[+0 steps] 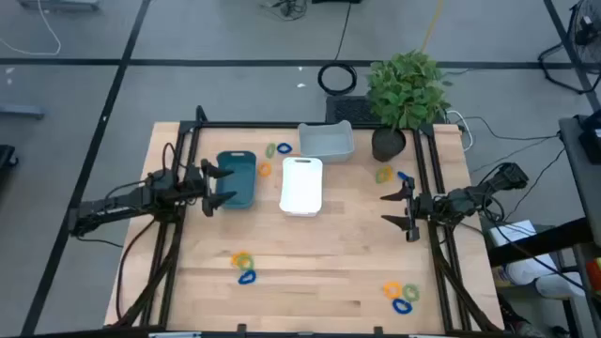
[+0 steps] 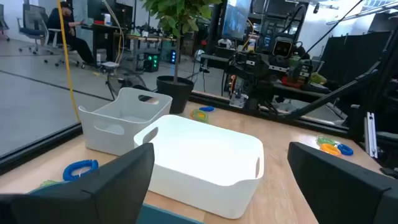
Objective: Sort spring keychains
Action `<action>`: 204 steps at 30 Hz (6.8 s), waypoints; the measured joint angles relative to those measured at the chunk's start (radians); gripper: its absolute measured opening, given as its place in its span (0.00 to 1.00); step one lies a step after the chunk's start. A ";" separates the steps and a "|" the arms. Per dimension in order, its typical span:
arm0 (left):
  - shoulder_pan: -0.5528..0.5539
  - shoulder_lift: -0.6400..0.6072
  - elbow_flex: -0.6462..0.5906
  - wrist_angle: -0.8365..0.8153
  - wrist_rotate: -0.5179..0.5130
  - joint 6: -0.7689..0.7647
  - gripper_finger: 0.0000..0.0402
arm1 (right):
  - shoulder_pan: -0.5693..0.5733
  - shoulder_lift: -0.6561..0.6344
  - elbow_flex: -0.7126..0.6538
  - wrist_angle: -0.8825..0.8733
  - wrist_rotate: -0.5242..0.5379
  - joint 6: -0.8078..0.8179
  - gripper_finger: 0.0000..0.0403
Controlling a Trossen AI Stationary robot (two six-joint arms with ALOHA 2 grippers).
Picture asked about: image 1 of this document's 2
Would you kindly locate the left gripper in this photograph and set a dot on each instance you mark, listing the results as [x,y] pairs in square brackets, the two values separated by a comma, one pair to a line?
[206,188]

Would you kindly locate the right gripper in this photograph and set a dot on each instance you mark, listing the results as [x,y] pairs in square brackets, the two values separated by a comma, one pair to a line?
[413,206]

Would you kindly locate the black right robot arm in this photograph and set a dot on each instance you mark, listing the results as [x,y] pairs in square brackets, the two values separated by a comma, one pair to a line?
[469,197]

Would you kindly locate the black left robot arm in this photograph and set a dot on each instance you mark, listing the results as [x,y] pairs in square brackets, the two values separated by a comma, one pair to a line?
[108,205]

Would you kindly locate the teal plastic bin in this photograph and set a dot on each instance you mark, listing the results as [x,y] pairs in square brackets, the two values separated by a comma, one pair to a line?
[244,173]

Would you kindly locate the black plant pot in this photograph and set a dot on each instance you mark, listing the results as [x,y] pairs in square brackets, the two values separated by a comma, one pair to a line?
[387,145]

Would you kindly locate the white plastic bin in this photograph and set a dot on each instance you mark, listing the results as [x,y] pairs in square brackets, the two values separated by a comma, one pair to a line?
[300,188]

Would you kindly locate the grey plastic bin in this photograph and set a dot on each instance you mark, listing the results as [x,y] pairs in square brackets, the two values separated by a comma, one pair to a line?
[326,143]

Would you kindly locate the black vented box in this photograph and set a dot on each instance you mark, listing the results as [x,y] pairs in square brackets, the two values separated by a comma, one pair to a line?
[347,110]

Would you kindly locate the green leafy plant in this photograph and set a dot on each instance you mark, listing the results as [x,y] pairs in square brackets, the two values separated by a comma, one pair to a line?
[404,89]

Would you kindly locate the black metal beam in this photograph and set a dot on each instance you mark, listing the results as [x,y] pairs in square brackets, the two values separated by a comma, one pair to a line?
[540,244]

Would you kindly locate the grey side table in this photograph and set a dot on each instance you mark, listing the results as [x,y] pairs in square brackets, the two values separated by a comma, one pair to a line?
[577,188]

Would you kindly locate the black device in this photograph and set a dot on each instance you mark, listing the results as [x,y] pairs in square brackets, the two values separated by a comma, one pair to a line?
[591,141]

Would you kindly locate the grey table foot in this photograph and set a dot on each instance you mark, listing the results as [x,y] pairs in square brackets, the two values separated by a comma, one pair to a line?
[58,4]
[21,111]

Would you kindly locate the black floor fan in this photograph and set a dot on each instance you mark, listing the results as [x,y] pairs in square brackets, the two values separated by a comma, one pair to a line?
[587,23]

